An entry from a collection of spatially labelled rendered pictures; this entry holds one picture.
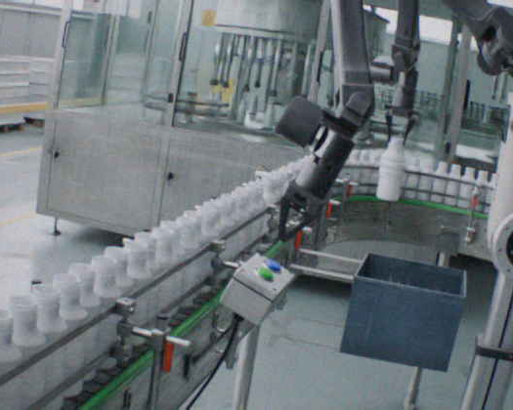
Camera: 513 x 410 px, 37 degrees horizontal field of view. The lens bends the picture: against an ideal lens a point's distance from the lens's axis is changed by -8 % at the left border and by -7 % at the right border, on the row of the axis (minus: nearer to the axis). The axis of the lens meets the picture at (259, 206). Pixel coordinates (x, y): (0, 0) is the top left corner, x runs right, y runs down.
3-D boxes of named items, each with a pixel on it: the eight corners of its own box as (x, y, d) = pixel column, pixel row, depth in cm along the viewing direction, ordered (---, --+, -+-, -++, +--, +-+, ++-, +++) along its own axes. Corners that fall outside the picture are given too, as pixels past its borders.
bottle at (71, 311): (75, 381, 107) (82, 271, 104) (87, 399, 102) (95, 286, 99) (36, 381, 104) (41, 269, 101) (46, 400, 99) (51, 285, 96)
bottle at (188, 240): (197, 306, 150) (209, 221, 147) (181, 312, 145) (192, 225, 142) (171, 297, 152) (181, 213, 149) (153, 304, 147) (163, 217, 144)
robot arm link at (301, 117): (374, 98, 128) (363, 116, 137) (312, 62, 129) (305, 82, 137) (341, 157, 125) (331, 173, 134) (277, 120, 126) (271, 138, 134)
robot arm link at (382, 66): (404, 56, 196) (417, 42, 202) (363, 48, 202) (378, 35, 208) (406, 96, 203) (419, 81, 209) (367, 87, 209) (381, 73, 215)
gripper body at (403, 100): (383, 109, 211) (388, 83, 210) (420, 117, 209) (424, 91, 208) (381, 109, 205) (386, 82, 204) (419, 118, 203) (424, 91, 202)
